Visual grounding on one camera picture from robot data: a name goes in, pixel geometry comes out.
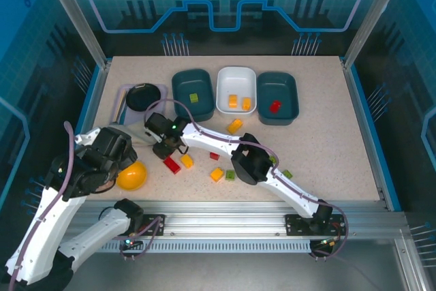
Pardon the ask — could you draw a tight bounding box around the teal plastic container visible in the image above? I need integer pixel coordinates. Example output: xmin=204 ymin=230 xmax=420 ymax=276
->
xmin=256 ymin=72 xmax=300 ymax=126
xmin=171 ymin=68 xmax=216 ymax=123

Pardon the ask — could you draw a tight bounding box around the white plastic container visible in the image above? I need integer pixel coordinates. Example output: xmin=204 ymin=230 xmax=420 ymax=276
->
xmin=216 ymin=66 xmax=258 ymax=118

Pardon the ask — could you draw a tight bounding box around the yellow bowl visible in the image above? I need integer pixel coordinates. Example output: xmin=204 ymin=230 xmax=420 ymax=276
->
xmin=115 ymin=161 xmax=149 ymax=192

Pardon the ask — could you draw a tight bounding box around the lavender tray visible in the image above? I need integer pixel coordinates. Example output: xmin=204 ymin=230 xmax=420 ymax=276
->
xmin=110 ymin=83 xmax=168 ymax=125

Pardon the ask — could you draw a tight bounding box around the black bowl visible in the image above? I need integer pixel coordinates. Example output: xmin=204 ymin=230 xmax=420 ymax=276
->
xmin=125 ymin=82 xmax=162 ymax=113

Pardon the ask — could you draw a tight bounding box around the silver metal rod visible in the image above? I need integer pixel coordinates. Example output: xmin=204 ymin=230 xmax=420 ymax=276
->
xmin=111 ymin=88 xmax=129 ymax=125

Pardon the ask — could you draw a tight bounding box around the grey metal shelf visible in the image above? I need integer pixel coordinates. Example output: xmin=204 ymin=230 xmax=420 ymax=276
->
xmin=20 ymin=229 xmax=426 ymax=291

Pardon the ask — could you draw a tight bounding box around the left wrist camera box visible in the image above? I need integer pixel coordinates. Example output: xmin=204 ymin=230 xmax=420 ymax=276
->
xmin=74 ymin=129 xmax=102 ymax=146

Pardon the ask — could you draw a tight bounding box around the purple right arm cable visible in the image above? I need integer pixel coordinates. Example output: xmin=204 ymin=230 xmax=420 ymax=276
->
xmin=144 ymin=99 xmax=349 ymax=261

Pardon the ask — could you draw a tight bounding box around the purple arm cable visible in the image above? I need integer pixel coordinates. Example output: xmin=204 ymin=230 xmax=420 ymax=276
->
xmin=8 ymin=121 xmax=164 ymax=263
xmin=144 ymin=99 xmax=349 ymax=261

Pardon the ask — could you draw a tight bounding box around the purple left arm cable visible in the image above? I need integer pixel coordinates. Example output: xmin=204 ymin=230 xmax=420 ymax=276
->
xmin=8 ymin=121 xmax=164 ymax=263

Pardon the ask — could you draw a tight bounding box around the aluminium side rail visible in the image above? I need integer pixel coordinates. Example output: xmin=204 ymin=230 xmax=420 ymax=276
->
xmin=56 ymin=62 xmax=112 ymax=212
xmin=342 ymin=61 xmax=392 ymax=212

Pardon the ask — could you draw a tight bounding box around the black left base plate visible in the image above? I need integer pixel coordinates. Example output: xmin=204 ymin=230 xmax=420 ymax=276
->
xmin=104 ymin=213 xmax=167 ymax=237

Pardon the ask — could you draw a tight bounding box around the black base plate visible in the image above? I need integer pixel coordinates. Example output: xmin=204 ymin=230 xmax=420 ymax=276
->
xmin=104 ymin=213 xmax=167 ymax=237
xmin=284 ymin=213 xmax=347 ymax=236

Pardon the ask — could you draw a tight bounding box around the cable connector with led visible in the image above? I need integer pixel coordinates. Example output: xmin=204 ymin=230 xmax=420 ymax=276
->
xmin=122 ymin=232 xmax=144 ymax=249
xmin=318 ymin=236 xmax=341 ymax=248

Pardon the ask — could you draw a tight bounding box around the aluminium mounting rail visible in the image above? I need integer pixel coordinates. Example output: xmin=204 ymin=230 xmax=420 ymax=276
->
xmin=44 ymin=200 xmax=408 ymax=241

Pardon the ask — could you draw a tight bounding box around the slotted grey cable duct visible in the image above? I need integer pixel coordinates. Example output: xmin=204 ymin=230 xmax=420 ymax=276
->
xmin=53 ymin=240 xmax=313 ymax=254

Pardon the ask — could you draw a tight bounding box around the aluminium frame post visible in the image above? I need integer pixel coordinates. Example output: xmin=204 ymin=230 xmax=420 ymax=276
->
xmin=37 ymin=0 xmax=112 ymax=69
xmin=342 ymin=0 xmax=407 ymax=69

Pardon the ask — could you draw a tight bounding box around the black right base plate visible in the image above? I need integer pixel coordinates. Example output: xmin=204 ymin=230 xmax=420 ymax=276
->
xmin=284 ymin=213 xmax=347 ymax=236

